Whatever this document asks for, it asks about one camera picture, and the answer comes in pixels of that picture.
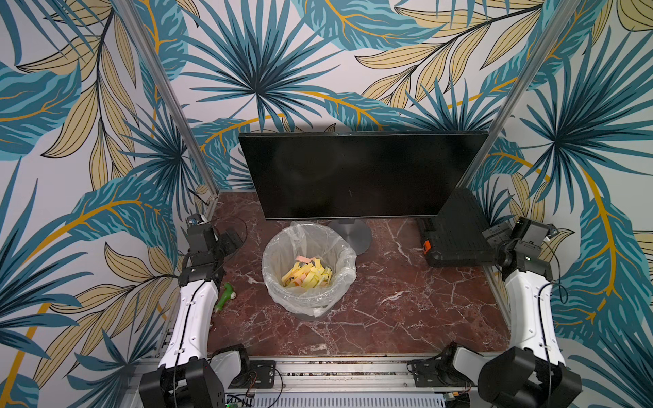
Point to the green plastic object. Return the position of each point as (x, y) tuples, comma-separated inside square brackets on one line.
[(226, 296)]

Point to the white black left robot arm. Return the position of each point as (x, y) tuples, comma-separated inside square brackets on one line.
[(194, 316)]

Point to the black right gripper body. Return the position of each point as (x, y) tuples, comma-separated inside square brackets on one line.
[(496, 237)]

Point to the black flat computer monitor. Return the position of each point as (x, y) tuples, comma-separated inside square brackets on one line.
[(357, 175)]

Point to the right aluminium frame post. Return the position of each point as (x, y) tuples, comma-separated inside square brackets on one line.
[(534, 58)]

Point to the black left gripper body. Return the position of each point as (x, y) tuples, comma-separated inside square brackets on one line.
[(224, 246)]

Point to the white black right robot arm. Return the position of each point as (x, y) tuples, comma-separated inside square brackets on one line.
[(532, 372)]

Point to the clear plastic bin liner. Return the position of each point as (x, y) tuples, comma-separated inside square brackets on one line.
[(312, 241)]

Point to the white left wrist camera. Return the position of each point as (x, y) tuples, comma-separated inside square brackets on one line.
[(195, 219)]

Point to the left aluminium frame post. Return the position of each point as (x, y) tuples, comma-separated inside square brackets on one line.
[(137, 31)]

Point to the discarded sticky notes pile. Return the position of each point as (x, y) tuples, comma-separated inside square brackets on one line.
[(308, 273)]

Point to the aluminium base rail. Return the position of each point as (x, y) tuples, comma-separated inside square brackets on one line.
[(295, 381)]

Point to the black case with orange latches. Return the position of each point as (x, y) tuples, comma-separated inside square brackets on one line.
[(454, 237)]

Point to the aluminium frame post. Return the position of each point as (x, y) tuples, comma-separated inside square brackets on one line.
[(534, 58), (137, 31)]

